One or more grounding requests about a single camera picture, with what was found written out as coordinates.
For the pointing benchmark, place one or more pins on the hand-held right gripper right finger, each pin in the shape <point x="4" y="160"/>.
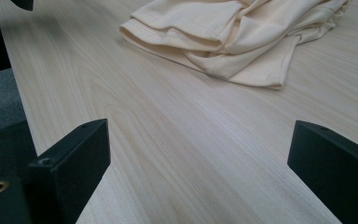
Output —
<point x="332" y="168"/>

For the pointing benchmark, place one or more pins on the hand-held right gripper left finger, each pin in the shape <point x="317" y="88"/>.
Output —
<point x="68" y="168"/>

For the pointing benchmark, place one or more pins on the cream shirt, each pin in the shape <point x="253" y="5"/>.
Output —
<point x="230" y="34"/>

